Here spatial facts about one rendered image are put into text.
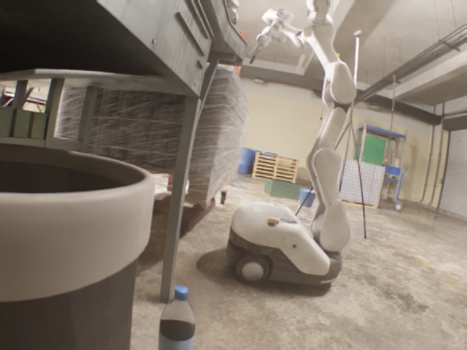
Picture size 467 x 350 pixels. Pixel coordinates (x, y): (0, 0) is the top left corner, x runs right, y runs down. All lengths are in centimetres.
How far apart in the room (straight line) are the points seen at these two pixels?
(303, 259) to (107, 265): 109
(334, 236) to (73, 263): 132
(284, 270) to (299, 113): 946
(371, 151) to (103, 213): 972
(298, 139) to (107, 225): 1015
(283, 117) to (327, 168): 905
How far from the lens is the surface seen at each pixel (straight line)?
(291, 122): 1033
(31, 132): 84
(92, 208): 20
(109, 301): 28
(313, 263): 126
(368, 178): 622
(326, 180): 134
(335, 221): 139
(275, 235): 118
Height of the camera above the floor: 64
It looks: 5 degrees down
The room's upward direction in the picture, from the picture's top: 10 degrees clockwise
